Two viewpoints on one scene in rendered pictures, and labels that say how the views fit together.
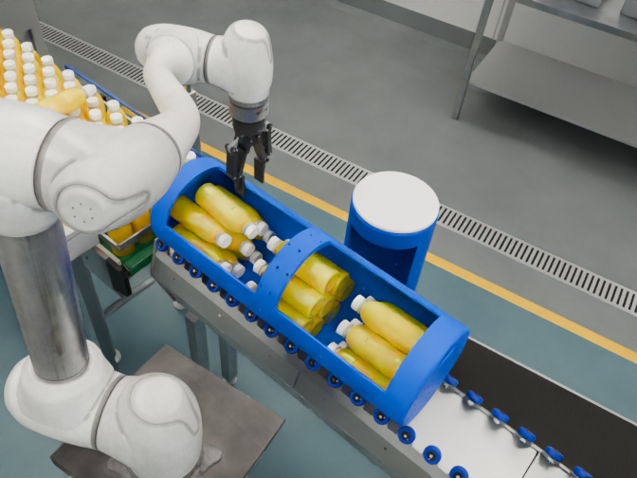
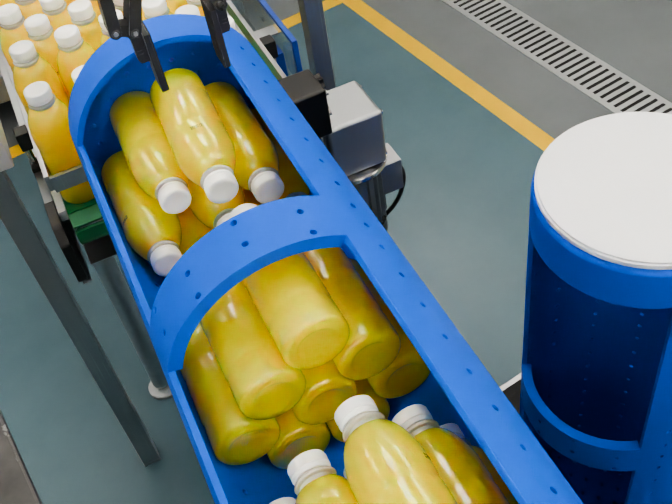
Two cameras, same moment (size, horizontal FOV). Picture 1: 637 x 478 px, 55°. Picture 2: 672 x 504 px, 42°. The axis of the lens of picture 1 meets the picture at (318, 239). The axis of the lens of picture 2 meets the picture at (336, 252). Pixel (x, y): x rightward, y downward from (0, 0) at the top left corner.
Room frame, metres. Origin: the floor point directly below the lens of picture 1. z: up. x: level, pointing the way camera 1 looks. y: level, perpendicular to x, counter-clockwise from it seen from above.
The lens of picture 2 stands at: (0.58, -0.39, 1.83)
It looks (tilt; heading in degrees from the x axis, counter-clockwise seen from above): 47 degrees down; 38
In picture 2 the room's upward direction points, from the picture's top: 11 degrees counter-clockwise
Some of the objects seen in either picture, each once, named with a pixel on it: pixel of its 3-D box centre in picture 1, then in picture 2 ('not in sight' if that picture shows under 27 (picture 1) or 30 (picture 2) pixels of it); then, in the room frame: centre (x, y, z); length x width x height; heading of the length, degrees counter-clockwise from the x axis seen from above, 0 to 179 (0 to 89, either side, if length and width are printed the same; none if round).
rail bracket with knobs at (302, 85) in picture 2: not in sight; (299, 112); (1.46, 0.33, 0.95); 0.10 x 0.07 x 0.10; 145
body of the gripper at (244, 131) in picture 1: (248, 129); not in sight; (1.12, 0.19, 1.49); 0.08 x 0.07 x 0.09; 145
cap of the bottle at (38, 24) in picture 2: not in sight; (37, 25); (1.35, 0.73, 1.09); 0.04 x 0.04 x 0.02
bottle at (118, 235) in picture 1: (118, 228); (62, 146); (1.21, 0.60, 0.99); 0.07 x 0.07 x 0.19
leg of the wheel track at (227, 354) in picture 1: (227, 340); not in sight; (1.29, 0.31, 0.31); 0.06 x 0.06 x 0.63; 55
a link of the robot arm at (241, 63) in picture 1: (242, 59); not in sight; (1.12, 0.20, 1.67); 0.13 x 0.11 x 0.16; 81
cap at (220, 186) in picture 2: (251, 231); (220, 185); (1.11, 0.18, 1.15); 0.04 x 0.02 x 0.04; 142
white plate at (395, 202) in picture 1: (395, 201); (647, 184); (1.42, -0.23, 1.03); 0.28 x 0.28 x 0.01
